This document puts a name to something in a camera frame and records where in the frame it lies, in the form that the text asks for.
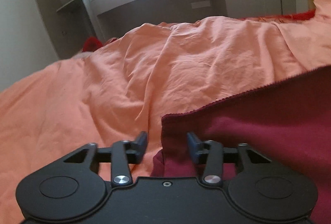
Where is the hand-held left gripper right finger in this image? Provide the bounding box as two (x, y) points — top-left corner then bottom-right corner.
(187, 132), (272, 187)

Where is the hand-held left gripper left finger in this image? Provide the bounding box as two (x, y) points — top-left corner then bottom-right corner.
(63, 131), (148, 187)

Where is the maroon long-sleeve shirt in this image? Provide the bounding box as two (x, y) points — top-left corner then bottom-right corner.
(152, 65), (331, 224)

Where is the orange duvet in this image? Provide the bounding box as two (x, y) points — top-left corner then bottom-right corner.
(0, 16), (331, 224)

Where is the red object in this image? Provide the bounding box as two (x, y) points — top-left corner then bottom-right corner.
(82, 37), (104, 52)

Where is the open grey wardrobe cabinet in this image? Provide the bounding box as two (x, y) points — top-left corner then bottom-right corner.
(27, 0), (104, 60)

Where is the red cloth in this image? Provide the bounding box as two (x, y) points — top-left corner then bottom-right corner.
(237, 10), (318, 25)

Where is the orange pillow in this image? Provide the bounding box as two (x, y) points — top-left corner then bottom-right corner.
(312, 0), (331, 23)

